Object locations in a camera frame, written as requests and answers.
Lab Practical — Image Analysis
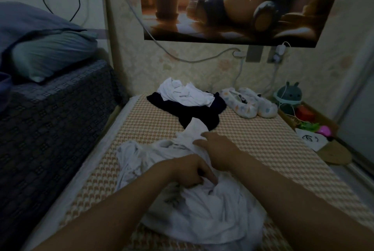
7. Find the person's right hand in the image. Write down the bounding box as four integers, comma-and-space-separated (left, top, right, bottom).
193, 131, 245, 172

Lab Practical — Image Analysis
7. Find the person's left hand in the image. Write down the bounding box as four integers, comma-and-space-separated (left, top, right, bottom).
166, 153, 219, 189

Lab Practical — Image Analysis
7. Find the black garment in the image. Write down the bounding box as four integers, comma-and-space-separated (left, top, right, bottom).
146, 91, 228, 132

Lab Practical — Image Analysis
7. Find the white printed t-shirt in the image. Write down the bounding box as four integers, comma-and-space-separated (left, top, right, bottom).
114, 117, 268, 246

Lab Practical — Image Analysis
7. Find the white polo shirt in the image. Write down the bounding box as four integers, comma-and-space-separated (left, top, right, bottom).
158, 77, 216, 107

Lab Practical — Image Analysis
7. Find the person's right forearm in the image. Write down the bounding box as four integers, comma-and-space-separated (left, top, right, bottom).
231, 153, 374, 251

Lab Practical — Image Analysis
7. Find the person's left forearm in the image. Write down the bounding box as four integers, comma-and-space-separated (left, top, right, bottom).
35, 160, 179, 251

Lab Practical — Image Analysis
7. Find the teal round bunny lamp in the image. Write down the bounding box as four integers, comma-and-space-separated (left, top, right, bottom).
274, 81, 304, 107

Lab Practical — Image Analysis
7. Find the green toy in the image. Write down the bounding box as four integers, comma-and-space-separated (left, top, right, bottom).
298, 121, 320, 132

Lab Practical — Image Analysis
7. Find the white printed card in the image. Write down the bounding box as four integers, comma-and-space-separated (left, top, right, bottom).
295, 128, 329, 152

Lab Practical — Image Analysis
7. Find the red toy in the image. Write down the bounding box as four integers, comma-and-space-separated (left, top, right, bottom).
296, 105, 316, 121

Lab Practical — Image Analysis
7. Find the pink ball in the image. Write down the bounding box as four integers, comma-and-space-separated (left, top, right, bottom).
318, 124, 333, 138

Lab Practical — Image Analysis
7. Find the white charger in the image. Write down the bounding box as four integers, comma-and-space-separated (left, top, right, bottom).
272, 42, 287, 63

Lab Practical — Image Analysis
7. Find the wooden bedside tray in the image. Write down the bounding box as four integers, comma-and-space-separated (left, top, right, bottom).
277, 102, 353, 166

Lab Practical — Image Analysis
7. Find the dark patterned bed cover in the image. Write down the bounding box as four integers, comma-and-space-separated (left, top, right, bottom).
0, 60, 126, 251

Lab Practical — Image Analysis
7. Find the grey sliding door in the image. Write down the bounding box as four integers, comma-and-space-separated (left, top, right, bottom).
338, 61, 374, 179

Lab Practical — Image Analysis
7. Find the grey-green pillow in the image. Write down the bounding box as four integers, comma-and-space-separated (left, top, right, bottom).
9, 31, 99, 83

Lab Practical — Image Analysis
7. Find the blue folded blanket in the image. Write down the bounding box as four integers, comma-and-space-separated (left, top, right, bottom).
0, 71, 12, 111

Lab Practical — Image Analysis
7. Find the blue pillow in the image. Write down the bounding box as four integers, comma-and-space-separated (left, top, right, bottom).
0, 1, 85, 56

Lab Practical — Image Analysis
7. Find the thin white charger cable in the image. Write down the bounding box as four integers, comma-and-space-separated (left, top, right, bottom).
262, 61, 287, 98

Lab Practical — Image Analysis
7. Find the grey wall socket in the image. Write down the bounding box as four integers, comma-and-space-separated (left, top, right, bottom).
245, 45, 264, 63

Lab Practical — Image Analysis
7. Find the long white cable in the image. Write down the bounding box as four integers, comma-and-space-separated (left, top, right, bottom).
102, 0, 246, 63

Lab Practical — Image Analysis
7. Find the cartoon bear wall poster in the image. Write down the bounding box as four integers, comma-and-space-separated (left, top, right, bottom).
138, 0, 348, 48

